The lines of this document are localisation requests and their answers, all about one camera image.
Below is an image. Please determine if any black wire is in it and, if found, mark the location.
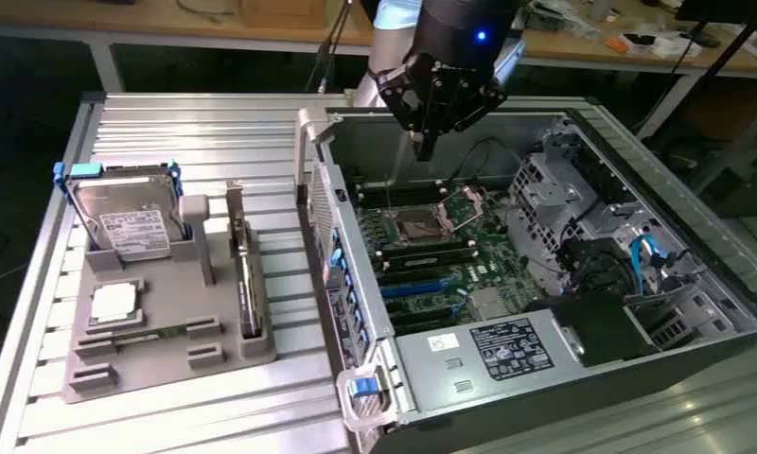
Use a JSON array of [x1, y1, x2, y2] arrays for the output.
[[455, 136, 523, 183]]

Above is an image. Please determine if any metal disk bay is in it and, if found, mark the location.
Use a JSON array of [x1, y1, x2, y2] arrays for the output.
[[508, 149, 608, 267]]

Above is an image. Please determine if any wooden desk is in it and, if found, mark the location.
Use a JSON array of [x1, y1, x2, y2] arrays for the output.
[[0, 0, 757, 78]]

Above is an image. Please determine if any blue wire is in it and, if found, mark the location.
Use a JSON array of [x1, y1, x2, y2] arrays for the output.
[[627, 233, 665, 298]]

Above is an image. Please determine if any graphics card with metal bracket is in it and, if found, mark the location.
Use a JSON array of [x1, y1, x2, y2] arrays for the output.
[[224, 179, 270, 341]]

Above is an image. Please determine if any black RAM stick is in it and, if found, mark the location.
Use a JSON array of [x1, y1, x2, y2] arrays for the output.
[[386, 252, 476, 271]]

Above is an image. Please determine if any open black PC case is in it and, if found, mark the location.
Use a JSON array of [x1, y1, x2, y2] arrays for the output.
[[293, 96, 757, 454]]

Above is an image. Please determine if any silver chipset heatsink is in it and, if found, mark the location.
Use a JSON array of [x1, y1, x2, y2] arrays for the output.
[[468, 288, 520, 322]]

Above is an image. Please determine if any green motherboard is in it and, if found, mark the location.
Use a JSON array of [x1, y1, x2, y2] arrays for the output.
[[345, 178, 548, 333]]

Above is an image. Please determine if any grey power supply unit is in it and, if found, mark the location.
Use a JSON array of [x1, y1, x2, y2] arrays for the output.
[[392, 308, 587, 413]]

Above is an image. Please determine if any black plastic air duct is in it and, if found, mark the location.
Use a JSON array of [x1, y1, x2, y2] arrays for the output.
[[553, 293, 663, 371]]

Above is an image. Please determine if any hanging cable with metal plug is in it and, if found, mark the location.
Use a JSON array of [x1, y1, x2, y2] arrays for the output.
[[304, 0, 356, 94]]

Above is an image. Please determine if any hard disk in blue carrier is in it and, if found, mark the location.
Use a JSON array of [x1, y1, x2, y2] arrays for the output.
[[52, 160, 188, 264]]

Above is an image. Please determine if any blue expansion slot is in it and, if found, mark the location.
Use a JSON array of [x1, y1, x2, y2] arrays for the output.
[[380, 279, 455, 299]]

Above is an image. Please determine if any metal socket cover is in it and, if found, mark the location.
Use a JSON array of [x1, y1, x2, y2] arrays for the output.
[[437, 185, 488, 234]]

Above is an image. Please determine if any black slanted pole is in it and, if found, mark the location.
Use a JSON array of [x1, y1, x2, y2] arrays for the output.
[[629, 0, 757, 139]]

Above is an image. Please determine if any green RAM stick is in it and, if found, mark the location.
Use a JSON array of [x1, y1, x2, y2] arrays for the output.
[[108, 325, 192, 343]]

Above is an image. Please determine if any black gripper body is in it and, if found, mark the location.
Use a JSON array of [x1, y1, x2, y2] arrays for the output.
[[412, 0, 527, 79]]

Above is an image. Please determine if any silver CPU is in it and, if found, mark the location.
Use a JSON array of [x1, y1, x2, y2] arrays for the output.
[[92, 284, 144, 325]]

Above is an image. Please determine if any CPU socket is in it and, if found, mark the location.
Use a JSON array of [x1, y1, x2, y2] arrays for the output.
[[392, 204, 448, 246]]

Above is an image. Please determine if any black monitor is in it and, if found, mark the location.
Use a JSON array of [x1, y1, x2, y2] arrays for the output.
[[673, 0, 757, 26]]

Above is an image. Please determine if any grey plastic parts rack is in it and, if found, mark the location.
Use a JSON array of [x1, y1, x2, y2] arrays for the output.
[[61, 193, 280, 406]]

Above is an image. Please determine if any black expansion slot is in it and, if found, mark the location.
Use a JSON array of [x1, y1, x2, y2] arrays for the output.
[[390, 312, 464, 334], [386, 301, 459, 320]]

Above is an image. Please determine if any blue case latch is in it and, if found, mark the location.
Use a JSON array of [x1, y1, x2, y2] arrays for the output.
[[346, 377, 378, 399]]

